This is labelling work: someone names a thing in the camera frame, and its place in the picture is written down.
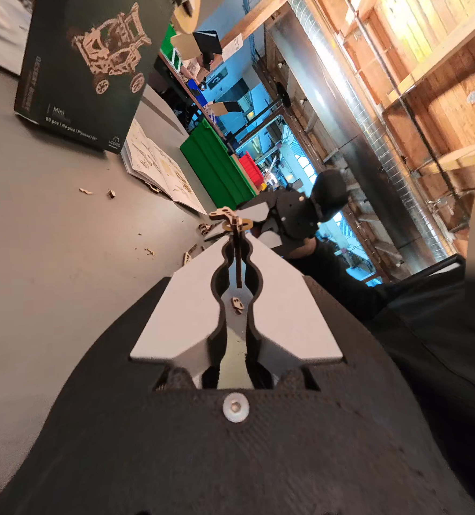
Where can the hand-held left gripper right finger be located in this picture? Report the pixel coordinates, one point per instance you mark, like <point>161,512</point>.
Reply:
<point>298,322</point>

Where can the green plastic tray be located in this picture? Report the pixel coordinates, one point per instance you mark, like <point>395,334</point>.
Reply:
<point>169,48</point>

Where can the instruction booklet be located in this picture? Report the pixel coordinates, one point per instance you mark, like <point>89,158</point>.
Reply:
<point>157,161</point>

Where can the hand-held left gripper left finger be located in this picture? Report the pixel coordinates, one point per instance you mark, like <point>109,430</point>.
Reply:
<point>177,322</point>

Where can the silver ventilation duct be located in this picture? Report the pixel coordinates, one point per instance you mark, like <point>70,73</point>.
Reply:
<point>342,100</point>

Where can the blue plastic bin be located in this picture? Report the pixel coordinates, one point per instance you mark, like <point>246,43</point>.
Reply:
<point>193,86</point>

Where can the person's black clothed torso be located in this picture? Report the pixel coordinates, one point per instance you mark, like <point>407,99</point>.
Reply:
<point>442,362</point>

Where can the small wooden plate with holes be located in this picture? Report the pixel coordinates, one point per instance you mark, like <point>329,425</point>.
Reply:
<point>237,304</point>

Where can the wooden model assembly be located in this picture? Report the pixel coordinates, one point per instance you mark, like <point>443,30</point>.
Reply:
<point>223,214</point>

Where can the green plastic bin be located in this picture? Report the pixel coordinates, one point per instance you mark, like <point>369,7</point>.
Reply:
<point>213,169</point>

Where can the person's right hand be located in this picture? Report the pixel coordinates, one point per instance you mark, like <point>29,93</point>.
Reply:
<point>302,249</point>

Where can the dark model kit box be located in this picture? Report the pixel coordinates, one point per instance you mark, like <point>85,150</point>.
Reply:
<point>88,92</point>

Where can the scattered wood chips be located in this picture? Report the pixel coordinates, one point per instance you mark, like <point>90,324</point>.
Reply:
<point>85,191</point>

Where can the small tan wooden part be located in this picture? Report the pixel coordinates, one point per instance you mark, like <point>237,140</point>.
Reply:
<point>153,187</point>
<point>189,253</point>
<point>205,228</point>

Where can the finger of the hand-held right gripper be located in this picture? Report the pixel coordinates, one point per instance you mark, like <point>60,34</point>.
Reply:
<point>271,240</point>
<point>259,210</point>

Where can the red plastic bin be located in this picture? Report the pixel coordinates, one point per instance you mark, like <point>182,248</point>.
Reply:
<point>250,169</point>

